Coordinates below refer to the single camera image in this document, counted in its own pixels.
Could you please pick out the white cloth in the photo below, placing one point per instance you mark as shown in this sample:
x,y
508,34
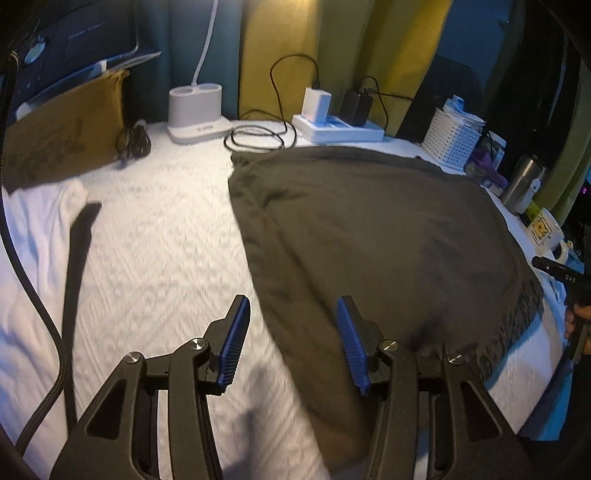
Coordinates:
x,y
32,240

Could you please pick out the cardboard box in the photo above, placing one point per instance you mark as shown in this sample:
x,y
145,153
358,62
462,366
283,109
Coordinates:
x,y
60,134

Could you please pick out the black tablet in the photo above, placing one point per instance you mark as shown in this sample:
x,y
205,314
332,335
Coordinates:
x,y
83,41

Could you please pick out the white power strip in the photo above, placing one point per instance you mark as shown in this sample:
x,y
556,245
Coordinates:
x,y
341,134

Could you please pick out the teal curtain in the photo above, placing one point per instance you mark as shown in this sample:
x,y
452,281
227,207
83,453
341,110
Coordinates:
x,y
184,46

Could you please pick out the white charger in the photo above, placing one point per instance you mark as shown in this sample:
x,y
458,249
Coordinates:
x,y
316,106

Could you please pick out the dark brown t-shirt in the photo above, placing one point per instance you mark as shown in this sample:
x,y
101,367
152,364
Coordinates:
x,y
369,221

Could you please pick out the white perforated basket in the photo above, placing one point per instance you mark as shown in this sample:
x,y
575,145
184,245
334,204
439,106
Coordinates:
x,y
448,138

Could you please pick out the white printed mug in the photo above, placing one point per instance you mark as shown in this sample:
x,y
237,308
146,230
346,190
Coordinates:
x,y
542,228

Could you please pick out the white blue packets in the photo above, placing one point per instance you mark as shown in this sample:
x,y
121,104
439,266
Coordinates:
x,y
461,110

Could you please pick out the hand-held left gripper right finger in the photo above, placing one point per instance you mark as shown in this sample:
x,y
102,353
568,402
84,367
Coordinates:
x,y
353,341

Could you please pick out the dark glass window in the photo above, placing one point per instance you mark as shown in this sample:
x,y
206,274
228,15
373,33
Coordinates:
x,y
461,46

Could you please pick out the person's right hand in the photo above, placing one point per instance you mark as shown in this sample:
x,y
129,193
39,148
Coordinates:
x,y
582,313

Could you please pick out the steel tumbler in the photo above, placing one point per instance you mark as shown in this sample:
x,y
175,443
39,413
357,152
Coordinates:
x,y
519,184

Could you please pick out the purple plastic bag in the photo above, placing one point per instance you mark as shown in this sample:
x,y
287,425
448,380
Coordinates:
x,y
485,164

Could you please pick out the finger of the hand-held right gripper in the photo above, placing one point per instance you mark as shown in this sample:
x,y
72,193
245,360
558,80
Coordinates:
x,y
547,265

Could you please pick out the white desk lamp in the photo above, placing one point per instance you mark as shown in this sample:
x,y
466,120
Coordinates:
x,y
194,110

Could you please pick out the yellow green small object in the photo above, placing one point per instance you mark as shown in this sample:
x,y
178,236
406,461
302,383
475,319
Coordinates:
x,y
533,212

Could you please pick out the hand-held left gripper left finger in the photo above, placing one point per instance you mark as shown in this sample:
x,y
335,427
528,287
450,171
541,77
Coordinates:
x,y
233,337

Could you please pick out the black charger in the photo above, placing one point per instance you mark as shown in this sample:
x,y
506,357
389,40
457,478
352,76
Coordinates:
x,y
353,106

